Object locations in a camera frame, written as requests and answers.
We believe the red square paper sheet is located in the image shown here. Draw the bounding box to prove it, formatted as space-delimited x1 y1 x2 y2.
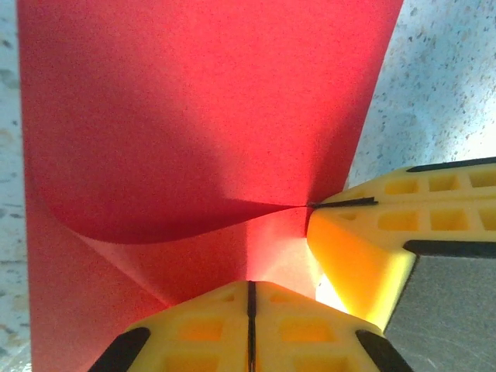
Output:
15 0 404 372

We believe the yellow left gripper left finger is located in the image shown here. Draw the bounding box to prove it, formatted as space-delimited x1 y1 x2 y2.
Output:
87 281 253 372

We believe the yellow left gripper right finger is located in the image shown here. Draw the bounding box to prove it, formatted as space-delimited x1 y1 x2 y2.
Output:
250 281 414 372

